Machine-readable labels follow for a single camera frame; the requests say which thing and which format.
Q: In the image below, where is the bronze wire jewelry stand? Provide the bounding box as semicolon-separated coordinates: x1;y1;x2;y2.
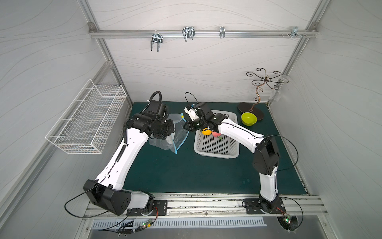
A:
237;67;290;121

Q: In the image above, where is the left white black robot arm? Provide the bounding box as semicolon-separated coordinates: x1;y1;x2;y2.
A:
84;100;175;216

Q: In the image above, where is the dark green table mat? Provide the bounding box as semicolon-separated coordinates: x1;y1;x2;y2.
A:
123;103;306;195

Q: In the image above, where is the white wire wall basket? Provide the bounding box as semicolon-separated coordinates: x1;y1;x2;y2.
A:
45;79;127;154

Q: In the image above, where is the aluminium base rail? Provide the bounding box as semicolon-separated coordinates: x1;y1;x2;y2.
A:
83;194;328;220

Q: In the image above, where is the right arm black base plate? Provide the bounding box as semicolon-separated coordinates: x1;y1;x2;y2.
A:
242;197;286;215

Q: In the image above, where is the pink peach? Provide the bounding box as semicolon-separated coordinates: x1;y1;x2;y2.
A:
211;131;221;138

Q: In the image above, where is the green plastic bowl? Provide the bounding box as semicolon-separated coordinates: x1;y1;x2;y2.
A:
241;112;258;126

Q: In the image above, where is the white vented cable duct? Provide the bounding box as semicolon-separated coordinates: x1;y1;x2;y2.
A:
92;217;267;230

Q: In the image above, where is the yellow peach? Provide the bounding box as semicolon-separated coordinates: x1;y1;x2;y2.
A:
202;128;212;135

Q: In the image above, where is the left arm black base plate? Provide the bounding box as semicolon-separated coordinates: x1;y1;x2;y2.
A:
126;199;168;217

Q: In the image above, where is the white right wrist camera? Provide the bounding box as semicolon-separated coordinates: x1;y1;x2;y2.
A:
184;105;199;121

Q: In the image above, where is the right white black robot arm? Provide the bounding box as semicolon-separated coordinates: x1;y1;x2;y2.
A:
184;103;280;214

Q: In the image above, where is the white perforated plastic basket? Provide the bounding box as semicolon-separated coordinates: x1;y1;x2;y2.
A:
193;109;240;159

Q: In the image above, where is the metal hook middle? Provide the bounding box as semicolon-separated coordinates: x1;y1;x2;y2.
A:
182;26;196;42

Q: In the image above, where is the metal bracket right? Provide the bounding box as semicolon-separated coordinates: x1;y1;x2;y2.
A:
280;27;307;39

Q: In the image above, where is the clear zip-top bag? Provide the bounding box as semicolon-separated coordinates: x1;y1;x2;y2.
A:
149;113;189;154

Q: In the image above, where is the metal hook small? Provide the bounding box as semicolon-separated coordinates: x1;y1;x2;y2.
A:
219;26;225;39

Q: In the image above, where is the aluminium crossbar rail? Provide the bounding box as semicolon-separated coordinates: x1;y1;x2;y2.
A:
89;29;319;39

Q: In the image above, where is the metal hook left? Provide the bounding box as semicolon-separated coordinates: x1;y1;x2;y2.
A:
150;33;163;52

